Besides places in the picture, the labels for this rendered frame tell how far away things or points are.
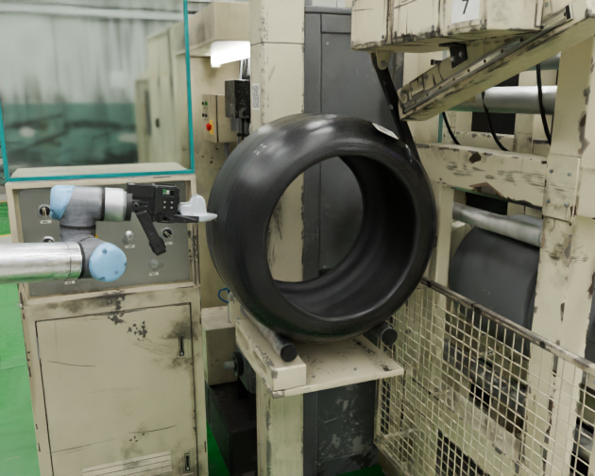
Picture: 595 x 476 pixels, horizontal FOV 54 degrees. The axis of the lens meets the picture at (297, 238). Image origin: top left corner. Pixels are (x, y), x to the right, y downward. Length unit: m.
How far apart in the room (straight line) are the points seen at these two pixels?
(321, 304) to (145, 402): 0.73
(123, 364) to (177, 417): 0.28
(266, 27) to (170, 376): 1.16
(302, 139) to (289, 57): 0.43
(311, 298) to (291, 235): 0.20
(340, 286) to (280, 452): 0.62
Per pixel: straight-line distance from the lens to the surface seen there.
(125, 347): 1.99
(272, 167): 1.30
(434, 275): 1.97
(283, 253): 1.75
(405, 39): 1.49
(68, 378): 2.03
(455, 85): 1.54
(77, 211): 1.32
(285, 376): 1.46
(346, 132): 1.36
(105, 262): 1.20
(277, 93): 1.69
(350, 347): 1.71
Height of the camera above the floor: 1.51
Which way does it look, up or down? 14 degrees down
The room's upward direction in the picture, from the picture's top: straight up
